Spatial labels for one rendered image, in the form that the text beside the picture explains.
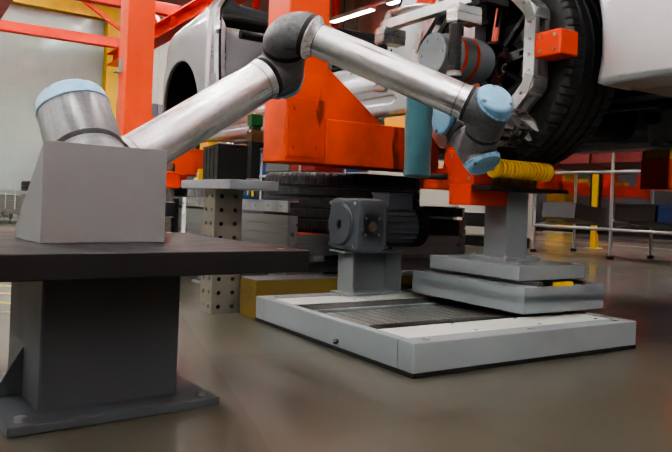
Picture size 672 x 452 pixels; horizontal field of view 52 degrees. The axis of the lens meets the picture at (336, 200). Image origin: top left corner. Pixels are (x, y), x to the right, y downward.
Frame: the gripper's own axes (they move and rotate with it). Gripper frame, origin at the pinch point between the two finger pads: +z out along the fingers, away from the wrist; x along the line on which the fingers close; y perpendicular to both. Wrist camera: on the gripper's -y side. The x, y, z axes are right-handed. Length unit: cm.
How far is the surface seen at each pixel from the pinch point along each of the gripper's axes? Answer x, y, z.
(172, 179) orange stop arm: -143, -119, -42
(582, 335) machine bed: -28, 55, 1
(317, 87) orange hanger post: -35, -55, -35
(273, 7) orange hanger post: -24, -84, -47
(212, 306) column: -98, -11, -65
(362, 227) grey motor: -54, -7, -29
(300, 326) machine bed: -66, 20, -57
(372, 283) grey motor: -80, -5, -12
